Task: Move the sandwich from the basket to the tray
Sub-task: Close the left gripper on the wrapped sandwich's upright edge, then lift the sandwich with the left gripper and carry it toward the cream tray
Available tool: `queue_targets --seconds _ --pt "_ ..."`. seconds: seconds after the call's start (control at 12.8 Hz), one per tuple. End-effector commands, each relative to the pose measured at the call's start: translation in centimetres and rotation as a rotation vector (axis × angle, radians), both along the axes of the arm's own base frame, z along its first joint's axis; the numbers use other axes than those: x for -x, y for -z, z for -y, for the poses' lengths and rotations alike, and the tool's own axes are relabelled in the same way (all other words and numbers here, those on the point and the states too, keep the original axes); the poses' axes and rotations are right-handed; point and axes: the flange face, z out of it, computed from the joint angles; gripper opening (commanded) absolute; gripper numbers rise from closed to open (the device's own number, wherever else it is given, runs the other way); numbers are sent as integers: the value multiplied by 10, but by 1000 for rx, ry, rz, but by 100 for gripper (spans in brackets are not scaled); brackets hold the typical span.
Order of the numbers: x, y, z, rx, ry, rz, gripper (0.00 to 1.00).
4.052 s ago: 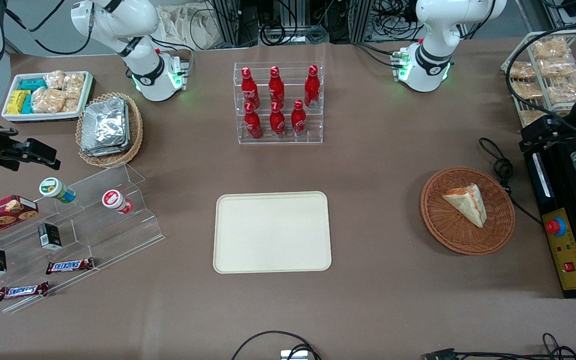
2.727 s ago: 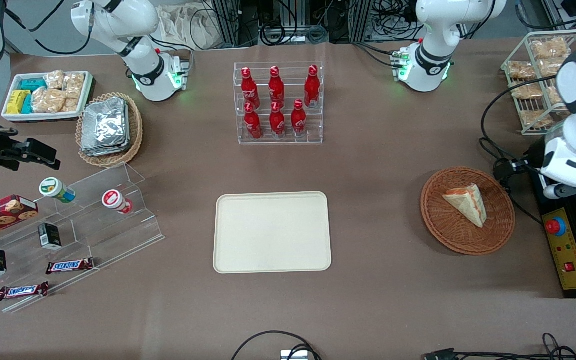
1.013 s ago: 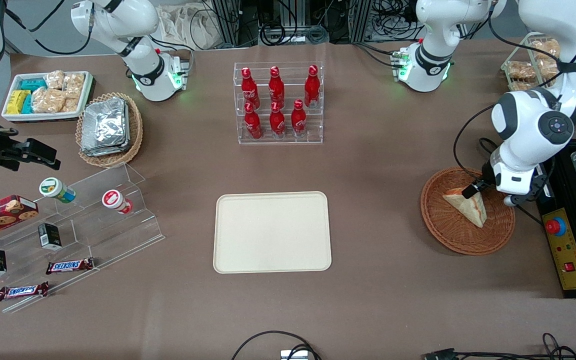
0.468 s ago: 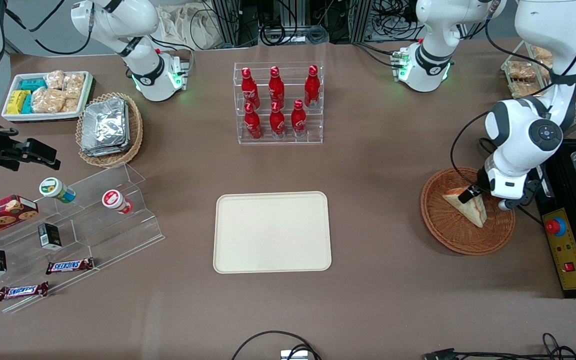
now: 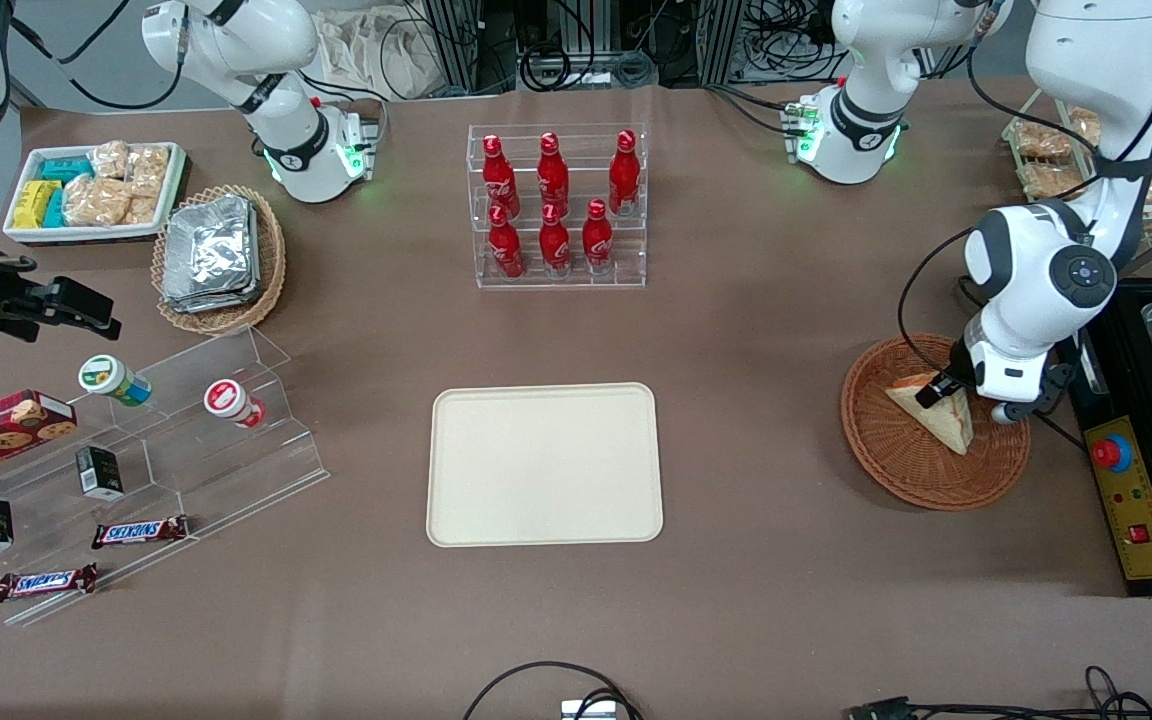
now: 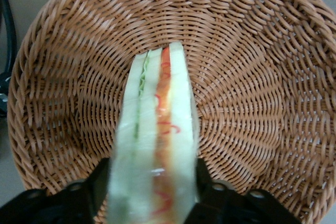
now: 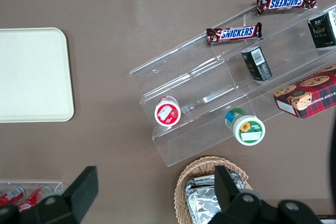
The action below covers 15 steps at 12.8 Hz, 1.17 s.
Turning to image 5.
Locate black sealing machine yellow panel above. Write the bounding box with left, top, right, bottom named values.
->
left=1061, top=278, right=1152, bottom=598

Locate black cable loop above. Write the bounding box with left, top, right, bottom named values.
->
left=463, top=660, right=642, bottom=720

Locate clear acrylic bottle rack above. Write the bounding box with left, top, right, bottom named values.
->
left=466, top=122, right=649, bottom=291

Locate white rectangular snack tray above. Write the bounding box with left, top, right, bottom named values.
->
left=3, top=142, right=187, bottom=246

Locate coiled grey cable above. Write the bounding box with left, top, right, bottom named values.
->
left=519, top=45, right=659, bottom=91

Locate red lid snack cup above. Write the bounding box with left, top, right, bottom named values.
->
left=204, top=378, right=267, bottom=429

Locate clear acrylic stepped display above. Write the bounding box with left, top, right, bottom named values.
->
left=0, top=325, right=329, bottom=628

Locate stack of foil containers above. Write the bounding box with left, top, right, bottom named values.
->
left=161, top=195, right=260, bottom=314

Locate green lid snack cup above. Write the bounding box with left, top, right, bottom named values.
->
left=78, top=355, right=153, bottom=408

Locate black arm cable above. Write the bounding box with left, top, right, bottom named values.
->
left=11, top=0, right=187, bottom=111
left=898, top=0, right=1152, bottom=413

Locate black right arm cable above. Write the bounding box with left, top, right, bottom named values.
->
left=11, top=0, right=187, bottom=111

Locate red cola bottle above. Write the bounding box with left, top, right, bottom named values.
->
left=608, top=130, right=640, bottom=216
left=539, top=203, right=572, bottom=276
left=488, top=205, right=525, bottom=279
left=536, top=132, right=570, bottom=211
left=484, top=135, right=522, bottom=216
left=582, top=198, right=614, bottom=274

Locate red plaid cookie box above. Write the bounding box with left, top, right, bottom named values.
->
left=0, top=390, right=78, bottom=488

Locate snickers chocolate bar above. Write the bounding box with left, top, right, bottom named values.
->
left=91, top=515, right=189, bottom=549
left=0, top=563, right=99, bottom=603

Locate triangle sandwich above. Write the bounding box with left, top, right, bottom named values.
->
left=886, top=372, right=977, bottom=457

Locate black cable with connector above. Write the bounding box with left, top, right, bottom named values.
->
left=846, top=665, right=1152, bottom=720

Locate brown round wicker basket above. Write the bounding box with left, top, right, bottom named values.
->
left=841, top=333, right=1032, bottom=512

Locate cream plastic tray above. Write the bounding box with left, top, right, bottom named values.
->
left=426, top=382, right=665, bottom=548

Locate beige cloth bag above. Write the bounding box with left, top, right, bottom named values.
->
left=314, top=8, right=457, bottom=101

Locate yellow snack pack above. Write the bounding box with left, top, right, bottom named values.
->
left=13, top=180, right=60, bottom=230

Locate white wire rack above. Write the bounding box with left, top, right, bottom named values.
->
left=1001, top=88, right=1152, bottom=251

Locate tan wicker basket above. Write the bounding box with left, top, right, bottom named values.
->
left=151, top=185, right=287, bottom=336

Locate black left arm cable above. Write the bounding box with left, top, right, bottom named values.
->
left=898, top=0, right=1152, bottom=413

